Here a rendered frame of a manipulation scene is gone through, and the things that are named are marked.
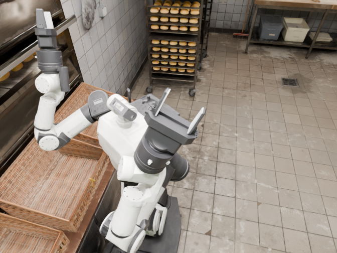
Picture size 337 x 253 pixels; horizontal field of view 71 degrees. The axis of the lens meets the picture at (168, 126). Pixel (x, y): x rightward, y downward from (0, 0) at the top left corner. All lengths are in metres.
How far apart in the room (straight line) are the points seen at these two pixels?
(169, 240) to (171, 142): 1.52
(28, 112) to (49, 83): 0.86
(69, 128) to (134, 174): 0.59
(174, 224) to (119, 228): 1.33
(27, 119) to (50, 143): 0.71
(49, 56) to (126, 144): 0.43
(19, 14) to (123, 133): 1.12
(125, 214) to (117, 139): 0.32
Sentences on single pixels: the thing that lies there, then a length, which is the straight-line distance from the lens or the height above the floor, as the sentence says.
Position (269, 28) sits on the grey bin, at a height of 0.41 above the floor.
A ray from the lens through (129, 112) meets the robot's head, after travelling 0.84.
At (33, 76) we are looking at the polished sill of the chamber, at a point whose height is 1.18.
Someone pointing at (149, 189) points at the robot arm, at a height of 1.45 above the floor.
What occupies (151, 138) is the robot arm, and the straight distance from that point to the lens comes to 0.53.
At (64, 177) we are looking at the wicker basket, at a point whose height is 0.59.
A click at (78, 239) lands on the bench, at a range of 1.65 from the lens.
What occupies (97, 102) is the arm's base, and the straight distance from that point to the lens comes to 1.08.
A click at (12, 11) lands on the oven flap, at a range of 1.77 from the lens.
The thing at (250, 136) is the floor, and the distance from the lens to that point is 2.98.
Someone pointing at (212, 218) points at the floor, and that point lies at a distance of 2.28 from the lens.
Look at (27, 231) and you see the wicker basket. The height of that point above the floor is 0.63.
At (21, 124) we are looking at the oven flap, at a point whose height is 0.99.
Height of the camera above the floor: 2.04
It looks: 44 degrees down
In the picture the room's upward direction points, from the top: straight up
